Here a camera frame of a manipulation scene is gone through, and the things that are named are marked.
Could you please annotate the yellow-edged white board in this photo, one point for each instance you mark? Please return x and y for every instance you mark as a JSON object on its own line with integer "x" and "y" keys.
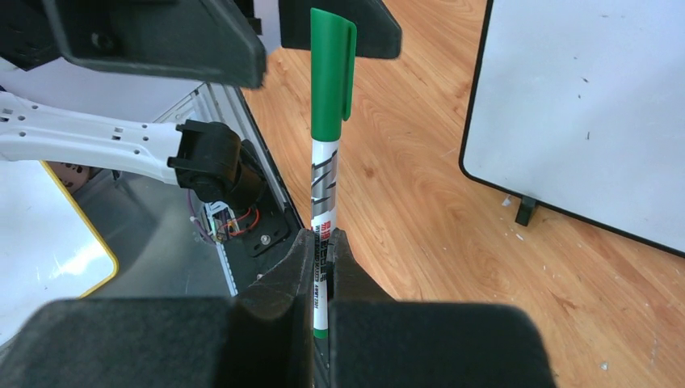
{"x": 49, "y": 248}

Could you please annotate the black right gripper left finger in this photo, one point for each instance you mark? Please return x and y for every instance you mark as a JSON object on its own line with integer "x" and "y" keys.
{"x": 263, "y": 337}

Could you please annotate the green marker cap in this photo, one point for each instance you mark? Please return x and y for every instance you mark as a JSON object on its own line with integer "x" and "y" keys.
{"x": 333, "y": 50}

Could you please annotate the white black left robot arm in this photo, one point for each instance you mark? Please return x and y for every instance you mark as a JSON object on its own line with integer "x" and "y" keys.
{"x": 203, "y": 157}

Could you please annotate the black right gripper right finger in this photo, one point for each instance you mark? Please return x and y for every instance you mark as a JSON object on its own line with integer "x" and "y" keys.
{"x": 377, "y": 341}

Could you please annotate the white whiteboard marker pen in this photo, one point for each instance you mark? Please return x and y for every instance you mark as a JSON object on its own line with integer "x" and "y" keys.
{"x": 323, "y": 195}

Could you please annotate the white whiteboard black frame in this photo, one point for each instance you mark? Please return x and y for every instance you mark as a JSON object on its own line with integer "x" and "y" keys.
{"x": 579, "y": 106}

